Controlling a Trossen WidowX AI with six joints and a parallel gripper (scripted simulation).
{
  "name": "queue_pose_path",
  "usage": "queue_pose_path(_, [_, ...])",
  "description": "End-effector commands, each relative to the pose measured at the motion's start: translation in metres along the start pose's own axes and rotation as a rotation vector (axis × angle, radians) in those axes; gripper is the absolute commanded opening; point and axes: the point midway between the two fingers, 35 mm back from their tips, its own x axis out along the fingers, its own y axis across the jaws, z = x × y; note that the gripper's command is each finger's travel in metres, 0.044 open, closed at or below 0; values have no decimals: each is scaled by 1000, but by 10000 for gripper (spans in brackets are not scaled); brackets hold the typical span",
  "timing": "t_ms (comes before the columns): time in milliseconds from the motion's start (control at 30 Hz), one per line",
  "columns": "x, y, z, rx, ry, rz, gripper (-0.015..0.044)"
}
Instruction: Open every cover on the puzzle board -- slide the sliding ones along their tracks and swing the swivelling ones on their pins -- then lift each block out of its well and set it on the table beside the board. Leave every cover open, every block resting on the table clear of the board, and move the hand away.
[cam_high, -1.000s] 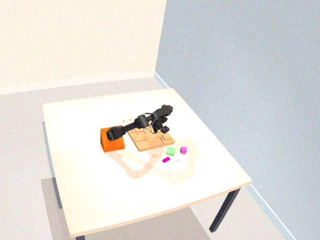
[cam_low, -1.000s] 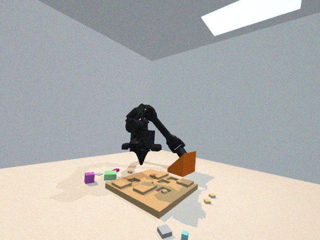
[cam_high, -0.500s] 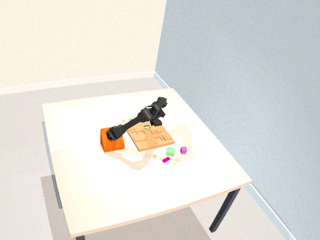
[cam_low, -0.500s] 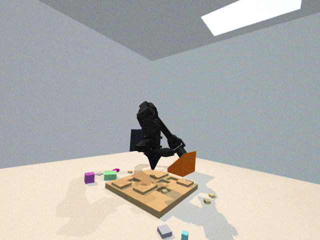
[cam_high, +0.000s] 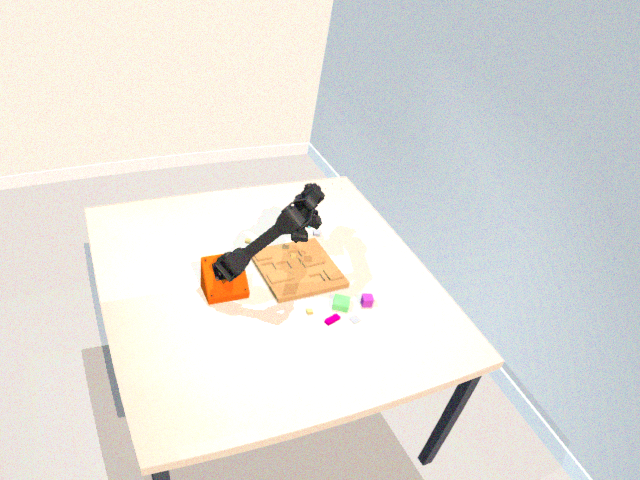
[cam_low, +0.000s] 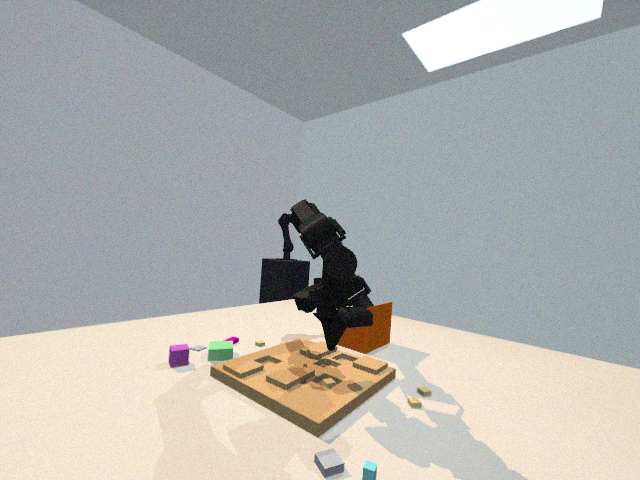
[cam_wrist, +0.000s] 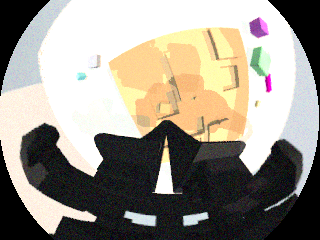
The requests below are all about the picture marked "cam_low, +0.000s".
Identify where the green block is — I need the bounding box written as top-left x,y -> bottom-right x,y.
207,341 -> 233,361

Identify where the purple cube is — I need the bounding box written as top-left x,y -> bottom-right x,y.
168,344 -> 189,368

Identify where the teal block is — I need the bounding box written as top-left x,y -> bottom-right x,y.
362,460 -> 377,480

